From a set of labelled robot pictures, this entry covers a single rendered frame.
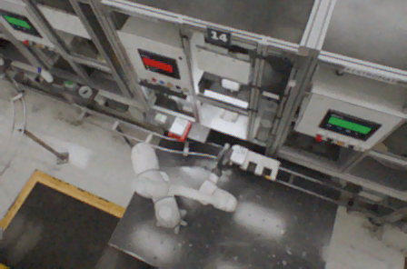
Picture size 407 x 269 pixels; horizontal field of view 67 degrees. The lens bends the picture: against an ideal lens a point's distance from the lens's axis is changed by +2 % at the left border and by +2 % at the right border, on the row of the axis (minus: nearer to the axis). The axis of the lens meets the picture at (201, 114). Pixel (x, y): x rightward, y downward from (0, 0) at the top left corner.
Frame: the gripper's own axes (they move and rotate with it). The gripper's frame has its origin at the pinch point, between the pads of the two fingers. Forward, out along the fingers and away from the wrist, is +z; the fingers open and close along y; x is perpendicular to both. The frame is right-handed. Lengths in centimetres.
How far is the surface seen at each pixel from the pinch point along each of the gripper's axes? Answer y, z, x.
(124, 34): 97, 21, 36
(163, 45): 87, 24, 13
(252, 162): -24.5, 2.4, -8.0
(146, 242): -9, -87, 31
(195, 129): -0.1, 4.3, 36.1
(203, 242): -27, -66, -1
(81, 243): -36, -134, 120
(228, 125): -10.8, 19.2, 17.4
